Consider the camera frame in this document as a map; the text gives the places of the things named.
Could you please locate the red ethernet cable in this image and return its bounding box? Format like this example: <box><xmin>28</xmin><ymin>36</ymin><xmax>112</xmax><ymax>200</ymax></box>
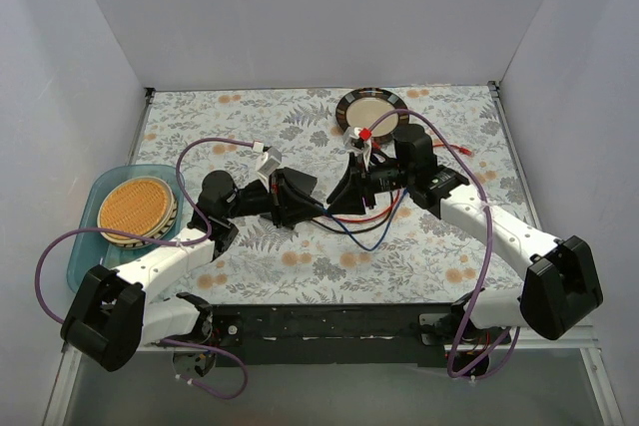
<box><xmin>323</xmin><ymin>186</ymin><xmax>405</xmax><ymax>223</ymax></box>
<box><xmin>431</xmin><ymin>142</ymin><xmax>474</xmax><ymax>156</ymax></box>

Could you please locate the black ethernet cable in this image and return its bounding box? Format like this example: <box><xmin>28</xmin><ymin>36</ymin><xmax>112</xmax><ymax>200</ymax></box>
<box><xmin>312</xmin><ymin>196</ymin><xmax>398</xmax><ymax>235</ymax></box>

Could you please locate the black network switch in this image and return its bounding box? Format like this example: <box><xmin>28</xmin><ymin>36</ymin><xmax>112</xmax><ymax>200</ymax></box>
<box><xmin>272</xmin><ymin>214</ymin><xmax>298</xmax><ymax>229</ymax></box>

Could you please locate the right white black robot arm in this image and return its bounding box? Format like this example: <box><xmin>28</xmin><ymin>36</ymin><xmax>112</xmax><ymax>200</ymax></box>
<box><xmin>327</xmin><ymin>124</ymin><xmax>603</xmax><ymax>344</ymax></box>

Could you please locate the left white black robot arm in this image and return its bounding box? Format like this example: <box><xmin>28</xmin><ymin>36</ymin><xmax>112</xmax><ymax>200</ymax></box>
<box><xmin>61</xmin><ymin>168</ymin><xmax>322</xmax><ymax>371</ymax></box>

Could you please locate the floral tablecloth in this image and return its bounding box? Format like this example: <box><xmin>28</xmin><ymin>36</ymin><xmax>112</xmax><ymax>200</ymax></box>
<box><xmin>136</xmin><ymin>86</ymin><xmax>532</xmax><ymax>304</ymax></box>

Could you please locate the dark rimmed beige plate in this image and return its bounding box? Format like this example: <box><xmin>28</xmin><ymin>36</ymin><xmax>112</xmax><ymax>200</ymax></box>
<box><xmin>335</xmin><ymin>88</ymin><xmax>408</xmax><ymax>145</ymax></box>

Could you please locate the orange woven round plate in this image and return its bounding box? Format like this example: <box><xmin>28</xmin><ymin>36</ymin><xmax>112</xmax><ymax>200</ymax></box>
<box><xmin>97</xmin><ymin>177</ymin><xmax>179</xmax><ymax>248</ymax></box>

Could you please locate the teal plastic tray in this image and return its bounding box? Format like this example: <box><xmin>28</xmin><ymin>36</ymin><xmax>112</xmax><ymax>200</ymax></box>
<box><xmin>66</xmin><ymin>164</ymin><xmax>184</xmax><ymax>292</ymax></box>

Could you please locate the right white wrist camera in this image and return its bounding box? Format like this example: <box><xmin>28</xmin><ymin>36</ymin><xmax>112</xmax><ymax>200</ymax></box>
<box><xmin>342</xmin><ymin>127</ymin><xmax>372</xmax><ymax>162</ymax></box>

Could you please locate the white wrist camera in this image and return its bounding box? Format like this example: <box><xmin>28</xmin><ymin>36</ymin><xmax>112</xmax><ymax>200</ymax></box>
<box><xmin>342</xmin><ymin>127</ymin><xmax>372</xmax><ymax>162</ymax></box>
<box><xmin>256</xmin><ymin>147</ymin><xmax>282</xmax><ymax>186</ymax></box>

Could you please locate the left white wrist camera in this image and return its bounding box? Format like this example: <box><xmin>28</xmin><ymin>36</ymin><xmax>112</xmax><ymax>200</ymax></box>
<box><xmin>256</xmin><ymin>147</ymin><xmax>282</xmax><ymax>186</ymax></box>

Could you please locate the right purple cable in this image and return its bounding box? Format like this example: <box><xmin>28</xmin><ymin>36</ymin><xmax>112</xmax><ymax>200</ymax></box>
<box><xmin>368</xmin><ymin>109</ymin><xmax>520</xmax><ymax>380</ymax></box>

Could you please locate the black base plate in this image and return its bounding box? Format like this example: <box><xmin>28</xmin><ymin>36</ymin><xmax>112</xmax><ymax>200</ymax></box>
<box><xmin>154</xmin><ymin>301</ymin><xmax>518</xmax><ymax>366</ymax></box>

